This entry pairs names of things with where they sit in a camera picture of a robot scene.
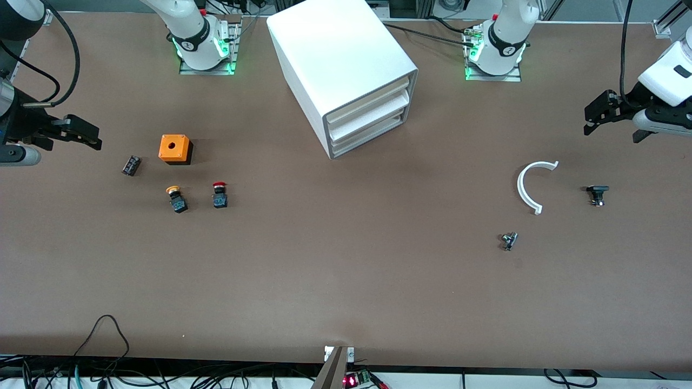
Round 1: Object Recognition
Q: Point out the white lowest cabinet drawer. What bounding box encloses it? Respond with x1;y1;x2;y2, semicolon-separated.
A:
330;110;407;158

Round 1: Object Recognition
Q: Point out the yellow push button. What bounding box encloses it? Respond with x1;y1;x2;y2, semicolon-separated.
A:
165;185;189;213

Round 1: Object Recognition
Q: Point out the white middle cabinet drawer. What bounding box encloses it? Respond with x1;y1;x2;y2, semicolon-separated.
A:
328;91;409;142

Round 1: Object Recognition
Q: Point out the white highest cabinet drawer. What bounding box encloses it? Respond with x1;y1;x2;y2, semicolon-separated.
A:
324;77;410;126

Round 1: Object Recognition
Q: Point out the white drawer cabinet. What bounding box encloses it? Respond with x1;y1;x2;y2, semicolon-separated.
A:
267;0;418;160

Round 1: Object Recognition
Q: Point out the circuit board with red light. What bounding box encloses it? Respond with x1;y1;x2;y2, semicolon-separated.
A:
343;369;388;389

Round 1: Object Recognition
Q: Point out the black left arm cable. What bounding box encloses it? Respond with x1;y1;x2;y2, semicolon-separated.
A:
619;0;637;106

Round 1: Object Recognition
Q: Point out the orange button enclosure box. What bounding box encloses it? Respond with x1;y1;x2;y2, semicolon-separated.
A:
158;135;193;165

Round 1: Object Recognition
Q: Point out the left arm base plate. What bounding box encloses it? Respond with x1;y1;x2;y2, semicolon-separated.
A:
464;24;523;83

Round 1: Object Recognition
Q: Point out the white curved plastic bracket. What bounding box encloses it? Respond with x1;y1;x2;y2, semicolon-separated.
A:
517;160;559;216

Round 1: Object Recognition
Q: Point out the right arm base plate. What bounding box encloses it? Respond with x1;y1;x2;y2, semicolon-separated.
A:
179;22;239;75

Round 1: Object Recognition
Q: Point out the black cable on table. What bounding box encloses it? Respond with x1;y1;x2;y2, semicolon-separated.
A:
381;23;479;49

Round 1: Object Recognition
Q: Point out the thin black looped cable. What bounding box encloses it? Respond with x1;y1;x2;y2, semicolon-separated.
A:
73;315;130;360

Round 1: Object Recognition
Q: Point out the black cable bundle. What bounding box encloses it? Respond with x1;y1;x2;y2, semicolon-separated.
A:
0;354;325;389

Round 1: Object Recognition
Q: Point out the black coiled cable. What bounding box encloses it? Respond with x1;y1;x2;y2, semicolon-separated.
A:
543;368;595;388

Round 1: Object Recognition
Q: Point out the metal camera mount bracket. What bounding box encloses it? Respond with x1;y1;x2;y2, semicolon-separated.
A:
311;346;355;389

